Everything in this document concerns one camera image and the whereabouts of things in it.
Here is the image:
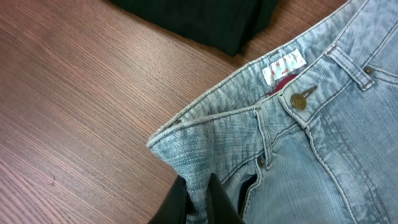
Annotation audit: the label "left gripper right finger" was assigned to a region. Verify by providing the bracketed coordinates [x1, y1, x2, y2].
[206, 174, 244, 224]

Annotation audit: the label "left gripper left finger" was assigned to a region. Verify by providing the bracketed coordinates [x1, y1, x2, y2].
[148, 175, 188, 224]

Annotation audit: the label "light blue denim shorts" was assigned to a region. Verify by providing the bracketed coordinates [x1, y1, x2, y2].
[147, 0, 397, 223]

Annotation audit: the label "black folded garment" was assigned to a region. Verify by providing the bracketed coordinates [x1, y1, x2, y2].
[110, 0, 278, 57]

